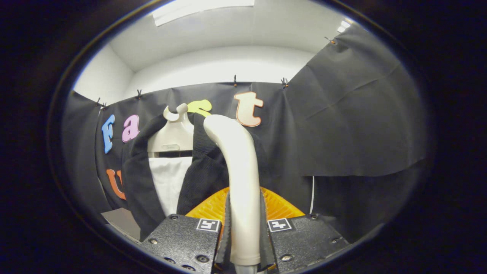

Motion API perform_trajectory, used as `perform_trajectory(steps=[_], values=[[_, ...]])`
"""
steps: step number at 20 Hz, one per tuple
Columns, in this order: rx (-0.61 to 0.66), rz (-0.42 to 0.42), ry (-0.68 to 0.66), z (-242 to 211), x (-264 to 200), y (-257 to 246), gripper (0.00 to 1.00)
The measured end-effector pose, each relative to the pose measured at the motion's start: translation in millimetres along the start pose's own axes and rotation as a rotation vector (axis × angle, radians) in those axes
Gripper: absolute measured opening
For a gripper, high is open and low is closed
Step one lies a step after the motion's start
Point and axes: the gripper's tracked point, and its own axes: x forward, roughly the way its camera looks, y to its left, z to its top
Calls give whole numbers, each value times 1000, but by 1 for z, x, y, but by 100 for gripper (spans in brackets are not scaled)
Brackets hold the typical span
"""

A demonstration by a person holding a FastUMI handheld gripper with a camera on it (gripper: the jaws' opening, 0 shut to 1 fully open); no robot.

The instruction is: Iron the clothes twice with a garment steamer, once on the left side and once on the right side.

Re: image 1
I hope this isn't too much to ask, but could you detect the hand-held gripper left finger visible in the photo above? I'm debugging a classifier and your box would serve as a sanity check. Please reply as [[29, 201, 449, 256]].
[[139, 186, 231, 274]]

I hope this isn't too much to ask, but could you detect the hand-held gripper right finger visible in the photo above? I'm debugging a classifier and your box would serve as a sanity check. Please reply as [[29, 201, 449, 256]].
[[259, 186, 350, 274]]

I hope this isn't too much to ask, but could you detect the white garment steamer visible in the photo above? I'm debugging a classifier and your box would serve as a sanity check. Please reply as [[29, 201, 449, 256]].
[[204, 114, 264, 274]]

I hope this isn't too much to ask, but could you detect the black suit jacket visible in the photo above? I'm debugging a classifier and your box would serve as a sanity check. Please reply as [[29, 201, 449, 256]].
[[122, 112, 301, 241]]

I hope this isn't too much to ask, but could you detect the grey cabinet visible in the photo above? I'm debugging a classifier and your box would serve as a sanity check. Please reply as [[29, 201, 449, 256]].
[[101, 207, 141, 242]]

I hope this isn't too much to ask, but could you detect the white plastic hanger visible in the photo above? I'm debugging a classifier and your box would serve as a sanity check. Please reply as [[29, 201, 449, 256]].
[[148, 104, 194, 158]]

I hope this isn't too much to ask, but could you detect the black backdrop cloth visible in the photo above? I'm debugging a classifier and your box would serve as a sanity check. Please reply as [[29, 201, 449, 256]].
[[61, 23, 432, 244]]

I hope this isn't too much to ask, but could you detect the row of black cloth clips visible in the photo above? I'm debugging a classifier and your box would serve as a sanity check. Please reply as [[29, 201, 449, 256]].
[[95, 36, 336, 111]]

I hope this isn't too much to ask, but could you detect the large ceiling light panel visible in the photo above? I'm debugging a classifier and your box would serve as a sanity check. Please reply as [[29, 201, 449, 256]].
[[152, 0, 255, 27]]

